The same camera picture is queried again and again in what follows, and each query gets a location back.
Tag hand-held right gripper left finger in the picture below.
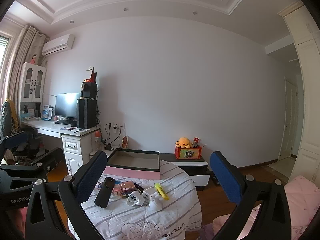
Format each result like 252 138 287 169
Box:
25 151 108 240

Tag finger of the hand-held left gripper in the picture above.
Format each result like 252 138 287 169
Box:
0 147 63 195
0 131 29 155

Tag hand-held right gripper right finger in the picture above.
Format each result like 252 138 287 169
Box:
209 151 295 240

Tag black handheld camera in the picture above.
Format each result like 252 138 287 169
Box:
94 177 115 208

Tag rose gold cup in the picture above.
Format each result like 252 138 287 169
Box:
114 180 136 196

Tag pink box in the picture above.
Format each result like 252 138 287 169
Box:
103 148 160 180

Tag white charger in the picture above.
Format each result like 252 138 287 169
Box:
142 186 158 202

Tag yellow highlighter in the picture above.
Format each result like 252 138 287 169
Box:
154 183 170 201

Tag white earbuds case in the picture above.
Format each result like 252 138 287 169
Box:
149 197 163 210

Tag black office chair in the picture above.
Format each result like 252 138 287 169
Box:
10 127 43 163

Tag yellow and grey garment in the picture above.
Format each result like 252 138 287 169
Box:
0 99 22 140

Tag white desk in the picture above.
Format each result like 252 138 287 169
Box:
21 119 100 175

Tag blue and white box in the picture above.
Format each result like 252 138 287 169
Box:
42 105 53 119

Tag black keyboard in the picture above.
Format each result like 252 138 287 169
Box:
54 119 76 126

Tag red toy box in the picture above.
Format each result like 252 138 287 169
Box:
174 145 202 160

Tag yellow octopus plush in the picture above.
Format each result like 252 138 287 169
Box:
176 137 192 148

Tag white striped quilt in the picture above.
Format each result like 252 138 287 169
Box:
67 159 202 240

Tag black computer monitor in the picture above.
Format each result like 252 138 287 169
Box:
54 93 82 118

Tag black computer tower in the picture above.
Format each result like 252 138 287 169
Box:
76 97 98 129

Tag pink blanket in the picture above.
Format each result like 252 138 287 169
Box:
212 175 308 240

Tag white glass-door cabinet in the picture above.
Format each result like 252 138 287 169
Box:
19 62 47 103

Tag beige curtain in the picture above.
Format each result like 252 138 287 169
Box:
0 25 48 120

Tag white door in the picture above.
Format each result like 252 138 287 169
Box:
277 77 298 161

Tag window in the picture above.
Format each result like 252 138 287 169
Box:
0 34 11 64

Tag red gift box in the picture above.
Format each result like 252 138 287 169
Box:
84 67 97 84

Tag white air conditioner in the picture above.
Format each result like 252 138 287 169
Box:
42 34 75 56

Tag cream wardrobe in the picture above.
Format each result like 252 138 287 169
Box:
277 0 320 188

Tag black power cable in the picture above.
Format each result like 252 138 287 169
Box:
100 124 123 146

